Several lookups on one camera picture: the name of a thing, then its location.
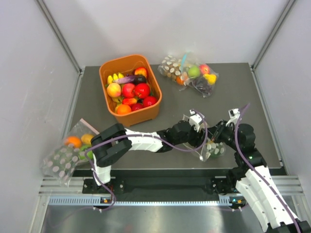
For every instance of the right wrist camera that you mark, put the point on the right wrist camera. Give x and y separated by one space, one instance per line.
234 115

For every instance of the left zip bag with fruit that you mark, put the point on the left zip bag with fruit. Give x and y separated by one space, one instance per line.
63 160

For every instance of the peach in bin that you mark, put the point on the peach in bin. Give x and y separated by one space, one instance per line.
114 90

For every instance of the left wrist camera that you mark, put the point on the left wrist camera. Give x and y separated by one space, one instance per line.
197 120

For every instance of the orange plastic bin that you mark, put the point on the orange plastic bin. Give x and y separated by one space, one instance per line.
126 65

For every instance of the green fruit in left bag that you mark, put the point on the green fruit in left bag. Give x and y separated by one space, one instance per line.
83 148

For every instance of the orange in left bag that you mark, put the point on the orange in left bag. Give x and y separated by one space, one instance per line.
73 141

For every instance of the green fake apple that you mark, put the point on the green fake apple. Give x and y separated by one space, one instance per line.
194 72

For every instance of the clear bag with fruit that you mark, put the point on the clear bag with fruit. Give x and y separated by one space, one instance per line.
189 60

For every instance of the fake eggplant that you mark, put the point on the fake eggplant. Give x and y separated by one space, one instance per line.
134 79

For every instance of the yellow fruit in left bag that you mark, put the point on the yellow fruit in left bag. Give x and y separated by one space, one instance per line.
86 138

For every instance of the red apple in bag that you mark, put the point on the red apple in bag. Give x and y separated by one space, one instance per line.
204 69

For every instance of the grey cable duct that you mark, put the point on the grey cable duct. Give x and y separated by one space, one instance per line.
106 201

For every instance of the polka dot zip bag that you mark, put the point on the polka dot zip bag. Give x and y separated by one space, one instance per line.
209 150

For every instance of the red yellow apple in bin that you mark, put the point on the red yellow apple in bin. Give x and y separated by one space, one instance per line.
141 71

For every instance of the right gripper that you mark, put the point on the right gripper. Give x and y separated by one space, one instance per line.
220 127

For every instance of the orange in bin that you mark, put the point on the orange in bin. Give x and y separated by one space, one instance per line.
123 109

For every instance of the brown polka dot bag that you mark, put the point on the brown polka dot bag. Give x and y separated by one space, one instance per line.
170 67

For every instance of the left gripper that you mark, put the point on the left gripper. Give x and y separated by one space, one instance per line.
197 141

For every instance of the dark red fruit in bin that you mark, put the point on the dark red fruit in bin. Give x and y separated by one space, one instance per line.
149 101

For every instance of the yellow fake pear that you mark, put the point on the yellow fake pear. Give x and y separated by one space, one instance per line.
210 78

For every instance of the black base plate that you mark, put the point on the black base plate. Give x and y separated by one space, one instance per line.
210 181

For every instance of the fake banana bunch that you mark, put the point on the fake banana bunch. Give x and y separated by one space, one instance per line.
114 77

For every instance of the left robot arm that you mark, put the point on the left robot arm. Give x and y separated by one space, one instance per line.
113 143

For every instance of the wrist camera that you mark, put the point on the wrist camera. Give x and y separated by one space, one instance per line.
234 115
197 120

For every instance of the red fake apple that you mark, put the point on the red fake apple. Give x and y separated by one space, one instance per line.
142 90

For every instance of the purple fake grapes in bag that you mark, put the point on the purple fake grapes in bag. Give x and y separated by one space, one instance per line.
202 86

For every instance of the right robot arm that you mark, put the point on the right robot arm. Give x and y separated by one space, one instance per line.
253 180

